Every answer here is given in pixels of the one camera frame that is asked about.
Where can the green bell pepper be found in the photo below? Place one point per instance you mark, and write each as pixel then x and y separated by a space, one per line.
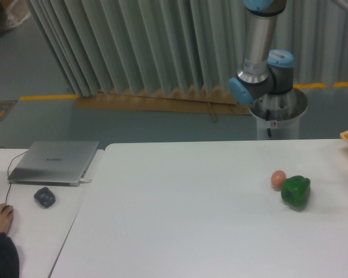
pixel 295 191

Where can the black sleeve forearm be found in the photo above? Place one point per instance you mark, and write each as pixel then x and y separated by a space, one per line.
pixel 9 258

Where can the clear plastic bag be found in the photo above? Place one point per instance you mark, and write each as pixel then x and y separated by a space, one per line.
pixel 13 13

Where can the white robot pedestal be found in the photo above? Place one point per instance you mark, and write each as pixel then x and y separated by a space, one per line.
pixel 277 130

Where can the white usb plug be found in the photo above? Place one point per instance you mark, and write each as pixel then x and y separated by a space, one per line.
pixel 83 181

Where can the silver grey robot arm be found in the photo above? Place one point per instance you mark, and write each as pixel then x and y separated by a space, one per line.
pixel 264 72

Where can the brown cardboard sheet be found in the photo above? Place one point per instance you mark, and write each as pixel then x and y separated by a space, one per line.
pixel 215 102

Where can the brown egg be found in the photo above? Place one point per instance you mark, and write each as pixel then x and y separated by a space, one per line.
pixel 278 178

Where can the silver closed laptop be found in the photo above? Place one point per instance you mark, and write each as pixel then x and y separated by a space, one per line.
pixel 54 163

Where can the grey-green pleated curtain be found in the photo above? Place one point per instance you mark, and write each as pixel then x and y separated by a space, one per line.
pixel 145 46

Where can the person's bare hand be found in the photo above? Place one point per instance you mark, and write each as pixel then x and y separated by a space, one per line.
pixel 6 216

